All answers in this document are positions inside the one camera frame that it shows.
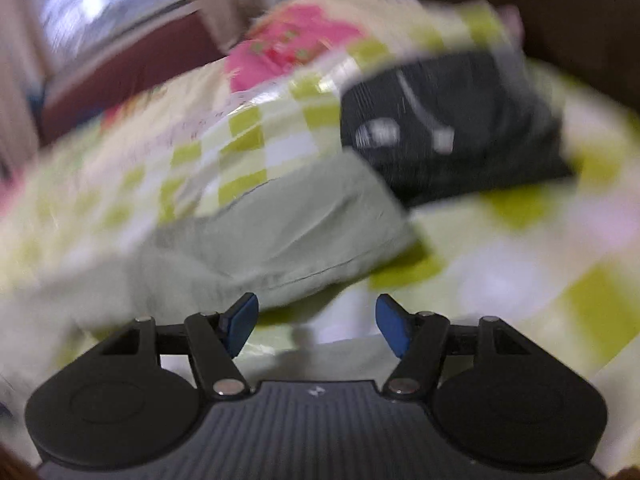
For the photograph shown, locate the dark wooden headboard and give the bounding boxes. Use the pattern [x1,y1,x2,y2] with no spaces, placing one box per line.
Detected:
[342,0,640,113]

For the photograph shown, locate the dark folded garment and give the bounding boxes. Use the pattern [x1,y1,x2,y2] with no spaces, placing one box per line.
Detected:
[339,51,577,209]

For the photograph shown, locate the beige curtain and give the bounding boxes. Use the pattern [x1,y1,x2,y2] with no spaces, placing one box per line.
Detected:
[0,0,48,166]
[187,0,286,58]

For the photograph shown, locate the maroon window seat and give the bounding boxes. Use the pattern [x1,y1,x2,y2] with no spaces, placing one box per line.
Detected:
[40,15,228,147]

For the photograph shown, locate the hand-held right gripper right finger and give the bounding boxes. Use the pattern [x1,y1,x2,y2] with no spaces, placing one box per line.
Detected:
[375,294,534,401]

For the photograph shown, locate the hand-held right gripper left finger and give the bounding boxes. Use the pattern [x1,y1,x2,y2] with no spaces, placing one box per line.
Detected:
[100,292,260,400]

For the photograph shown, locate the light green pants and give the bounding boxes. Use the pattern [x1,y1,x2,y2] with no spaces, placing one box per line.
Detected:
[0,152,420,361]

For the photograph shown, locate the green checkered printed blanket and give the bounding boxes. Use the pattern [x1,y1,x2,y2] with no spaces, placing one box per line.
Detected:
[0,0,640,480]

